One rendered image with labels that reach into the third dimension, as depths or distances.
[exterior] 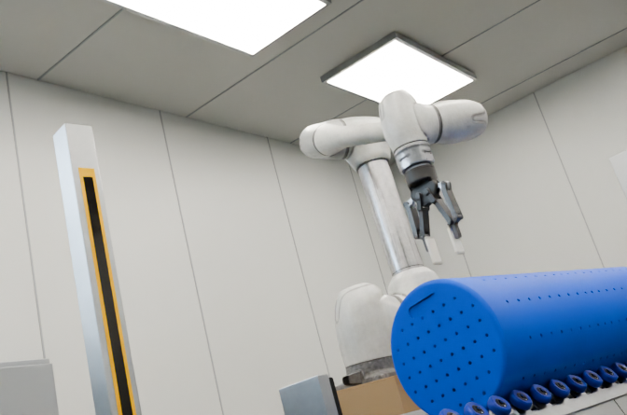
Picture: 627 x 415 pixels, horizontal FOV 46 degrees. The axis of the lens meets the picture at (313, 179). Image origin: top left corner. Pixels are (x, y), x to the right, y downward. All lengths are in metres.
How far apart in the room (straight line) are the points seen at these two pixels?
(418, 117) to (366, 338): 0.63
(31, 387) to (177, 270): 2.46
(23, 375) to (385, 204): 1.20
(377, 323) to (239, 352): 2.94
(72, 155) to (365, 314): 0.94
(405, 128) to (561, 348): 0.62
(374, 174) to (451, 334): 0.91
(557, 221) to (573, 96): 1.10
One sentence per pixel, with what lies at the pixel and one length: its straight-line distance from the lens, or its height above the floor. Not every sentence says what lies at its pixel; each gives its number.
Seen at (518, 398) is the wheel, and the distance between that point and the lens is 1.51.
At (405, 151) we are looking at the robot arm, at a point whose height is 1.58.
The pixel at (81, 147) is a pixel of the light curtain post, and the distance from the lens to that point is 1.56.
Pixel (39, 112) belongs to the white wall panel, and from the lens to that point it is 4.64.
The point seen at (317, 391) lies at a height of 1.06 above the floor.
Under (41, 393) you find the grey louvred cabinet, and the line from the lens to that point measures 2.47.
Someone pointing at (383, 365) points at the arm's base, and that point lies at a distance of 2.07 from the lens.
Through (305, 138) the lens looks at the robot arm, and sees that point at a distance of 2.32.
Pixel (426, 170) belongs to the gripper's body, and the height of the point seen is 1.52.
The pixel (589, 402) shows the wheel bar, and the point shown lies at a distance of 1.72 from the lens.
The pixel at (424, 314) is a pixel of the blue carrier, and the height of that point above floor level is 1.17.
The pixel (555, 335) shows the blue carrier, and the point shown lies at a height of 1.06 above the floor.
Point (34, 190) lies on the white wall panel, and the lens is 4.37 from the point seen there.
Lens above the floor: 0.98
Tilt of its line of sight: 19 degrees up
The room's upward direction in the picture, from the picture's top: 16 degrees counter-clockwise
